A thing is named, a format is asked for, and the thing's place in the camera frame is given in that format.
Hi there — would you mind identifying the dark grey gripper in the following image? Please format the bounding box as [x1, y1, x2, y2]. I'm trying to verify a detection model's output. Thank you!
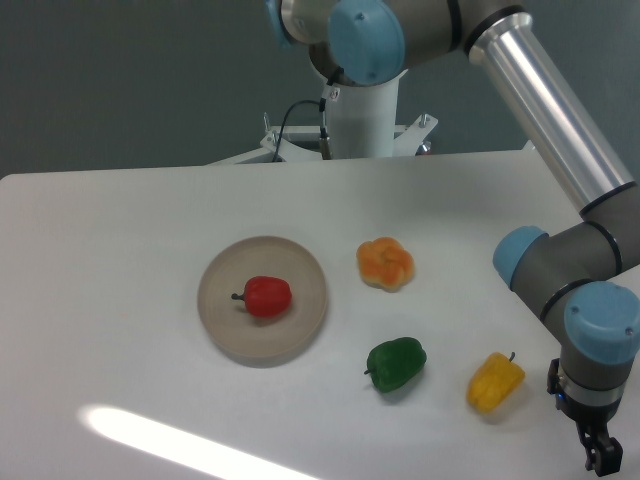
[547, 358, 624, 475]

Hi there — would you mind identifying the red bell pepper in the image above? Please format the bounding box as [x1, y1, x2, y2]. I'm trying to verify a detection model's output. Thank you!
[231, 276, 292, 318]

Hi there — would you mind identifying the silver and grey robot arm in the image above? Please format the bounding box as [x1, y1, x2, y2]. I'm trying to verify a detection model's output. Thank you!
[266, 1, 639, 476]

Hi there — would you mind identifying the yellow bell pepper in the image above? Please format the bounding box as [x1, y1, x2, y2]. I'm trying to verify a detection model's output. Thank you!
[466, 352, 526, 414]

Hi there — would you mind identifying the green bell pepper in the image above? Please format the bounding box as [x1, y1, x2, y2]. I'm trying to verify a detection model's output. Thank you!
[364, 337, 427, 394]

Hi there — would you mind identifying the beige round plate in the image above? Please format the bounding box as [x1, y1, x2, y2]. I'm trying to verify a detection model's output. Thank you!
[197, 236, 328, 367]

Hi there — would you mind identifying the orange knotted bread roll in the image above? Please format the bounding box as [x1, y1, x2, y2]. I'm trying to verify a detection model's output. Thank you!
[356, 237, 415, 292]

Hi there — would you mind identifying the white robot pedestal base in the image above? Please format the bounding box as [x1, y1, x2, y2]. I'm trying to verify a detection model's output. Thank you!
[217, 73, 439, 165]

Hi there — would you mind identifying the black cable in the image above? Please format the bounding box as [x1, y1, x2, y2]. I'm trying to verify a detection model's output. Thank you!
[271, 65, 346, 163]

